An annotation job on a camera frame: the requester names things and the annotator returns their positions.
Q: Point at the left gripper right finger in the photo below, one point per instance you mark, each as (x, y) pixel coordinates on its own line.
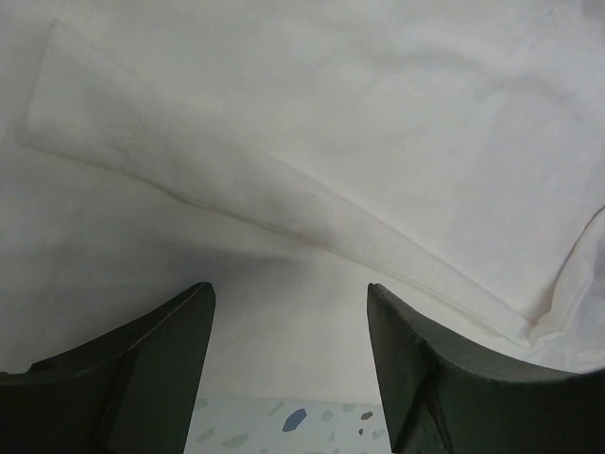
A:
(443, 393)

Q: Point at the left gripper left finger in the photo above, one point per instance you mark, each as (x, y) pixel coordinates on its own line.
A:
(131, 390)

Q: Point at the white t shirt red print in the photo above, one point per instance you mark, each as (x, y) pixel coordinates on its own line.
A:
(292, 152)

